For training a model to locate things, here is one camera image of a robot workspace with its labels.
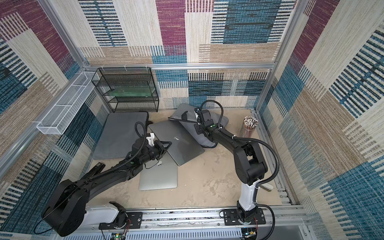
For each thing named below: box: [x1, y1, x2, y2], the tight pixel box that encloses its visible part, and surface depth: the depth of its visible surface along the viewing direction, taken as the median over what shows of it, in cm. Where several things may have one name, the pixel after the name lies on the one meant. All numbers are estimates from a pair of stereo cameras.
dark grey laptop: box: [148, 120, 205, 166], surface depth 94 cm
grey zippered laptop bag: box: [93, 111, 149, 160], surface depth 107 cm
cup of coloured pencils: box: [243, 115, 259, 138], surface depth 91 cm
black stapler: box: [80, 162, 106, 181], surface depth 90 cm
